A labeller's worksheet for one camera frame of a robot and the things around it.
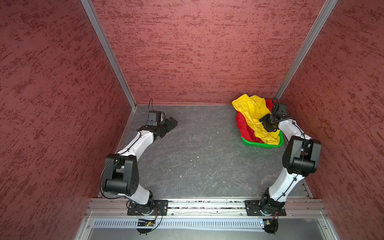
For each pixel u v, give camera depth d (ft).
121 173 1.46
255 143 3.07
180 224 2.54
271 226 2.33
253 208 2.43
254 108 3.40
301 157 1.64
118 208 2.49
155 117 2.30
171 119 2.73
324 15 2.43
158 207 2.44
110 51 2.87
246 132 2.97
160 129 2.47
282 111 2.49
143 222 2.39
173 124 2.68
